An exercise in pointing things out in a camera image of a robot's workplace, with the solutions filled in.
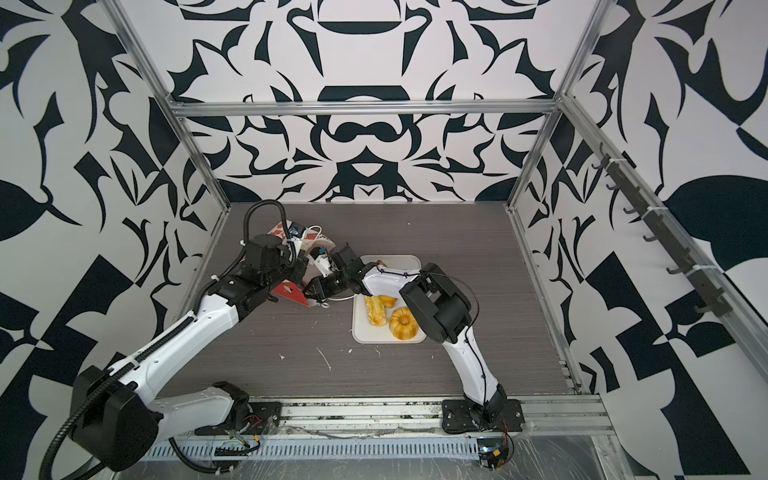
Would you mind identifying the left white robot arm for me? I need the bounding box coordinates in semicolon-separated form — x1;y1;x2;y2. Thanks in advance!
65;234;306;471

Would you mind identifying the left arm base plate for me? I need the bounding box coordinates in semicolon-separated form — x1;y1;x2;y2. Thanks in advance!
194;401;283;436

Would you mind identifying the aluminium cage frame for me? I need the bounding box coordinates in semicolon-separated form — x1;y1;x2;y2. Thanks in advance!
98;0;768;385

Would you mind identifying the orange fake croissant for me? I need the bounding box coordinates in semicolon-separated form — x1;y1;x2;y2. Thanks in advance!
378;296;397;309

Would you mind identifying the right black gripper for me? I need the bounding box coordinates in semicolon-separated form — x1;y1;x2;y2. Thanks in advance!
301;271;354;301

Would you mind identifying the black corrugated cable conduit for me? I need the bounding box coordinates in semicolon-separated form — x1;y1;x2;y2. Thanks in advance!
37;365;139;480

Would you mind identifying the small electronics board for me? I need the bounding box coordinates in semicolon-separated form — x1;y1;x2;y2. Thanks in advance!
477;436;515;470

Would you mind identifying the round fluted yellow bun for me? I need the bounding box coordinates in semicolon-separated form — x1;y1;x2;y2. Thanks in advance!
389;307;420;341

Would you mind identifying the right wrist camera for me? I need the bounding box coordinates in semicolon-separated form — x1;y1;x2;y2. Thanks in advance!
309;251;336;277

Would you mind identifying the long yellow fake bread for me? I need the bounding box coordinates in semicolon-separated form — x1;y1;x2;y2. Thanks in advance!
364;296;388;327

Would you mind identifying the white slotted cable duct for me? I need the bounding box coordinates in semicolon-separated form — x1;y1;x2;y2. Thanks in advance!
177;437;479;462

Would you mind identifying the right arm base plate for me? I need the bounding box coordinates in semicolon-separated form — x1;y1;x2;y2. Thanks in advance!
441;399;525;435

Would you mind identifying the white rectangular tray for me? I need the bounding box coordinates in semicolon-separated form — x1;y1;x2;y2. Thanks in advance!
351;254;426;345

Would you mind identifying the grey wall hook rack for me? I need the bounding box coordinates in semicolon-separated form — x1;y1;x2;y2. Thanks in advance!
594;142;733;317

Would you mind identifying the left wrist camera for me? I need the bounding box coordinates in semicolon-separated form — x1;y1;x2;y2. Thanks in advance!
286;221;307;240

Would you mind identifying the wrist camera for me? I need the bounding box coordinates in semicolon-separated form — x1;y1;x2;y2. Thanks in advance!
286;221;307;240
309;251;336;277

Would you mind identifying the red white paper bag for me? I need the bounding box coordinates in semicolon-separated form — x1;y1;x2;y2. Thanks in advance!
269;224;335;307

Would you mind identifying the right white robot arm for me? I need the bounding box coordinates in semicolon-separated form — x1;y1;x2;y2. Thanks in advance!
303;245;507;424

